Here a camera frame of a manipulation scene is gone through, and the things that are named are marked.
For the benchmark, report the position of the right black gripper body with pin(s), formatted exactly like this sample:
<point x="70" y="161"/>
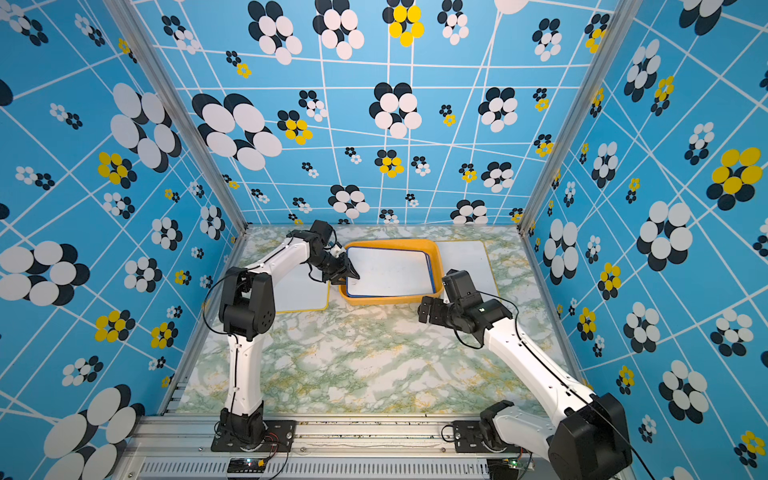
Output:
<point x="455" y="314"/>

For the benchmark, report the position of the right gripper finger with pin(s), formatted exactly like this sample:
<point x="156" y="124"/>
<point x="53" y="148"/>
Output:
<point x="432" y="306"/>
<point x="436" y="319"/>

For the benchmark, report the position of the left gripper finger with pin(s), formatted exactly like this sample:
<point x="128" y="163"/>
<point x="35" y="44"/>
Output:
<point x="345" y="262"/>
<point x="341" y="277"/>

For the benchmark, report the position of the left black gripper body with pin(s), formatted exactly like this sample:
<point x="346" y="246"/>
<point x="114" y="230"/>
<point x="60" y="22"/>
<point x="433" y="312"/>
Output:
<point x="328" y="264"/>

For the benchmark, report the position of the yellow framed whiteboard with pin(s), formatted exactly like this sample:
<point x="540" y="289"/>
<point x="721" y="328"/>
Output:
<point x="301" y="291"/>
<point x="472" y="257"/>

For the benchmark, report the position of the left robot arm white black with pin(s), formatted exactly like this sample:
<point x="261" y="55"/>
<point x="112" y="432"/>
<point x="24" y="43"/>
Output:
<point x="247" y="312"/>

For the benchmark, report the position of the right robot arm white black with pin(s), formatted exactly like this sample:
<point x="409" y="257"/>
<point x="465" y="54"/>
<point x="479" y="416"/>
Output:
<point x="582" y="435"/>

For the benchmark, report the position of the yellow plastic storage box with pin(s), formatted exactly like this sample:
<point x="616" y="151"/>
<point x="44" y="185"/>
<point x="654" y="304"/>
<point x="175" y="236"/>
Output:
<point x="393" y="271"/>

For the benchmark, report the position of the right controller circuit board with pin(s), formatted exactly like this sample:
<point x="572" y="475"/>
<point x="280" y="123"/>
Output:
<point x="506" y="469"/>

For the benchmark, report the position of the controller circuit board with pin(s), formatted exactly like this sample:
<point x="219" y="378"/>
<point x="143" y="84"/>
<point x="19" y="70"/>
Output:
<point x="247" y="466"/>
<point x="506" y="469"/>

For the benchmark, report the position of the left controller circuit board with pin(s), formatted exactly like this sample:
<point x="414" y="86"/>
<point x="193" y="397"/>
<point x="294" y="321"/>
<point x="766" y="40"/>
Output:
<point x="247" y="466"/>

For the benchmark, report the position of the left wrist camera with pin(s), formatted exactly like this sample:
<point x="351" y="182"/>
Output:
<point x="325" y="232"/>

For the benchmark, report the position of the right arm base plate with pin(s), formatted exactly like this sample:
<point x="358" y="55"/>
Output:
<point x="467" y="437"/>

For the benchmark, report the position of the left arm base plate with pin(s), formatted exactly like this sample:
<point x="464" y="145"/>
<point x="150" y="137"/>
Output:
<point x="278" y="437"/>

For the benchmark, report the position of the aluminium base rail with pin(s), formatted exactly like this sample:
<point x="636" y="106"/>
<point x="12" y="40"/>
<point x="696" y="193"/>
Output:
<point x="324" y="447"/>

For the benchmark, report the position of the left aluminium frame post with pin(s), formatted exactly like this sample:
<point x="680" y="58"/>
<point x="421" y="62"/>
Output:
<point x="128" y="22"/>

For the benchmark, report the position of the aluminium frame post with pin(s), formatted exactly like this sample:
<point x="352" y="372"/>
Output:
<point x="621" y="21"/>
<point x="128" y="22"/>

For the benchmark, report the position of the right aluminium frame post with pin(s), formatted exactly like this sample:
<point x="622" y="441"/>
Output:
<point x="621" y="21"/>

